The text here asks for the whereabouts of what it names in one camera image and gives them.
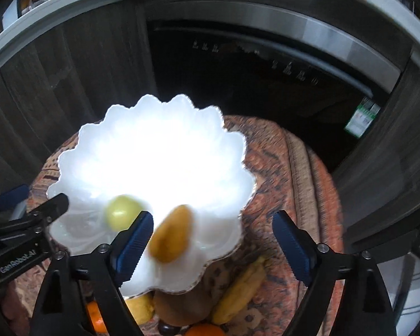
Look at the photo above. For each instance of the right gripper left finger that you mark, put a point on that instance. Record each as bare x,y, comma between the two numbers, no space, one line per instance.
60,307

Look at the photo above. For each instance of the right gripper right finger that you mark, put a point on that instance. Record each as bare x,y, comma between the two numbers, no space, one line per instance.
364,308

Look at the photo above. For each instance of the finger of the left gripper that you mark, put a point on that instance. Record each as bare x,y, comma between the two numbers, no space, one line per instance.
11,198
44,214

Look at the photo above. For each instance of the orange tangerine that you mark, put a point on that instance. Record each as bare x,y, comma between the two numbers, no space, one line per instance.
96,318
204,329

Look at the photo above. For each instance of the large yellow lemon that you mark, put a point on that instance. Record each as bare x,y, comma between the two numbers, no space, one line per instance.
141,308

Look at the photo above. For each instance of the green apple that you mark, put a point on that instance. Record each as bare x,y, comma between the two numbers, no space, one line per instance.
121,212

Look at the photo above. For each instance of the yellow mango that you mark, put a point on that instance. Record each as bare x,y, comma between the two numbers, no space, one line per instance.
172,237

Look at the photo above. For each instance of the brown round kiwi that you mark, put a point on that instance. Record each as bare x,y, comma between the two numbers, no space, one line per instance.
182,309

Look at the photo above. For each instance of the dark plum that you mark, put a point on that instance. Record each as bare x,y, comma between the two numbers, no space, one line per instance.
165,329

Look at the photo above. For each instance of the small yellow banana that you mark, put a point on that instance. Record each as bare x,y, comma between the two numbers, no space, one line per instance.
240,293

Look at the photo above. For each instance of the white scalloped fruit bowl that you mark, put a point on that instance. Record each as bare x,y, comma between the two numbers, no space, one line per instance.
163,155

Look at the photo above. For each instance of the green energy label sticker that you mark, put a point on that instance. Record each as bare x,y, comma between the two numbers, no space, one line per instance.
363,117

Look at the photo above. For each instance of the black built-in dishwasher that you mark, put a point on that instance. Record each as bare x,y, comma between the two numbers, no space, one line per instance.
260,61

